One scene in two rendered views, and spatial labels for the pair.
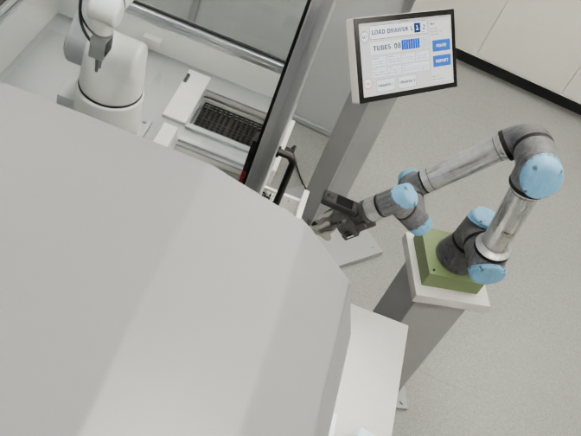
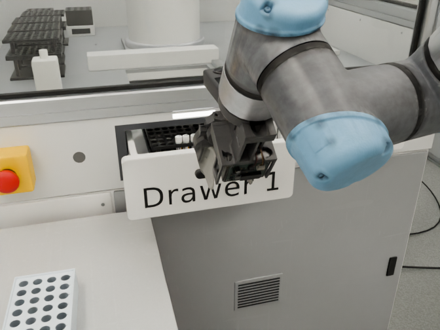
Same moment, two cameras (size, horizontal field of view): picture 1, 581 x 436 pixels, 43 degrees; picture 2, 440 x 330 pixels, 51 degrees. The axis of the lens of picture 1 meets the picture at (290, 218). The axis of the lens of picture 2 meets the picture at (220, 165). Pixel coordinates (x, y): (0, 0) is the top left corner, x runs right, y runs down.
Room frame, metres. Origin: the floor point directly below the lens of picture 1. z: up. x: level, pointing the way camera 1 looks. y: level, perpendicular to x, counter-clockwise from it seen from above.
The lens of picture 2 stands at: (1.54, -0.68, 1.24)
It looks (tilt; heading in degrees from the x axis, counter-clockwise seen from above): 27 degrees down; 79
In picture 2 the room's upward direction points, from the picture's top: straight up
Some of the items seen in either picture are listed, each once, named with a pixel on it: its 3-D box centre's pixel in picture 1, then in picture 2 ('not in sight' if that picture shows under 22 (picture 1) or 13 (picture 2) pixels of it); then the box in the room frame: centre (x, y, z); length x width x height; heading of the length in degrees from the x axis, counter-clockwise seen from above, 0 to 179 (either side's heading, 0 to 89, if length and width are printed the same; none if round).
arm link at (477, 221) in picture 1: (479, 229); not in sight; (1.90, -0.59, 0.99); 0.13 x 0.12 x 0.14; 16
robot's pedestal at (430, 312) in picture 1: (405, 326); not in sight; (1.91, -0.58, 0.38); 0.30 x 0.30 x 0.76; 19
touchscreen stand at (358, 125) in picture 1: (354, 154); not in sight; (2.58, -0.14, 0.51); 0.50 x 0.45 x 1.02; 49
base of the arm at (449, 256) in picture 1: (462, 248); not in sight; (1.91, -0.58, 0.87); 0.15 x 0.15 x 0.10
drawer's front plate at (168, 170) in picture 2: (292, 230); (212, 177); (1.66, -0.02, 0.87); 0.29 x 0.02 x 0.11; 4
